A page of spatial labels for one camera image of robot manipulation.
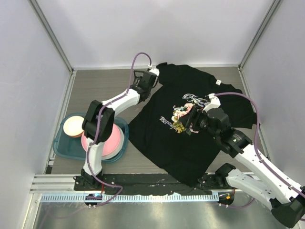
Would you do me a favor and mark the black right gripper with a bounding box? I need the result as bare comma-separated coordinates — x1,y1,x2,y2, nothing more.
179,105,220,140

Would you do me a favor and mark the black floral print t-shirt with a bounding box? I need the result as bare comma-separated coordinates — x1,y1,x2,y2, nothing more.
129,62,256,187

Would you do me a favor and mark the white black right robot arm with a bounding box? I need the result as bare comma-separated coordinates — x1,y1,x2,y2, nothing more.
179,106,305,228

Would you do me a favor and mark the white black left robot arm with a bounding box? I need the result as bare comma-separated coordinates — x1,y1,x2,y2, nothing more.
74,68,160,190

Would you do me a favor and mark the white garment neck label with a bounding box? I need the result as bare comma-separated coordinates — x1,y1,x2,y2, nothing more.
215,80,222,85

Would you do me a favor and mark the white plate under pink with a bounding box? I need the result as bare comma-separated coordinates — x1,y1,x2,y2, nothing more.
100,127,125,161

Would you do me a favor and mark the orange bowl under white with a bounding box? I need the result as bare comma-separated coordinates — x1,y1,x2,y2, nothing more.
68,132,83,138

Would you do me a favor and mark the teal plastic tray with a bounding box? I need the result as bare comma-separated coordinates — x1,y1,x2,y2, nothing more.
52,113,129,163

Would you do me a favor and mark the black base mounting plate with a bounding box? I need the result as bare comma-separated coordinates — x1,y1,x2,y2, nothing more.
73,173,233,196

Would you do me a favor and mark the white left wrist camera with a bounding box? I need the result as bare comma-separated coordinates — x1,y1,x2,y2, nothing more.
149,68,160,76

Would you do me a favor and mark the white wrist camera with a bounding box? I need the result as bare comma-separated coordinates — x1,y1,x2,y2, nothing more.
149,68,160,76
203,94,221,112

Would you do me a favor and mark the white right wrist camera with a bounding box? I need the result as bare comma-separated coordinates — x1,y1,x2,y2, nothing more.
203,94,221,112

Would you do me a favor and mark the white slotted cable duct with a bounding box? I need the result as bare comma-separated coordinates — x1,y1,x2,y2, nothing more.
41,192,219,203

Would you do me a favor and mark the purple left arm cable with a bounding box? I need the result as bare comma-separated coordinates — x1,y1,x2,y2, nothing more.
85,52,153,207

